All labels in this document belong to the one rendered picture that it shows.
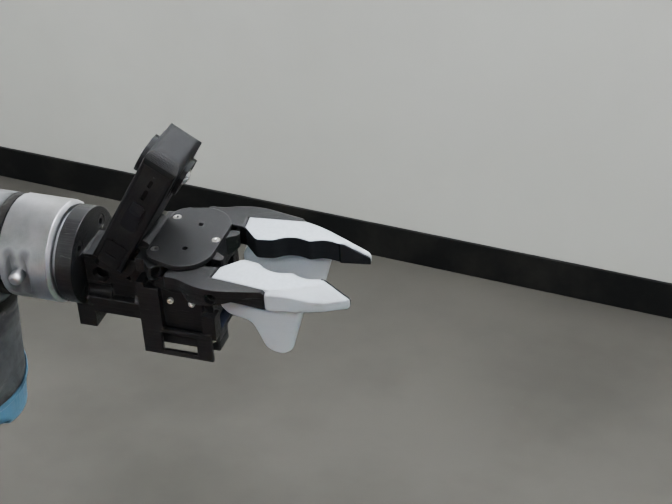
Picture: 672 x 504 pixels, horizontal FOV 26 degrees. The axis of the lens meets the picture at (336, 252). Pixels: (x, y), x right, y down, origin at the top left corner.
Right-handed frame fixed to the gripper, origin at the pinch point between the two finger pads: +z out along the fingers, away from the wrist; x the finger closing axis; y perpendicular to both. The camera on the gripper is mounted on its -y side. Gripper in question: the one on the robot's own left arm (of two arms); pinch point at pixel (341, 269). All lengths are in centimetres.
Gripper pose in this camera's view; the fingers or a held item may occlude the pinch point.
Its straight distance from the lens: 98.2
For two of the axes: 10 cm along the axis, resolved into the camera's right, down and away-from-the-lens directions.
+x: -3.0, 5.6, -7.7
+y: 0.4, 8.2, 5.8
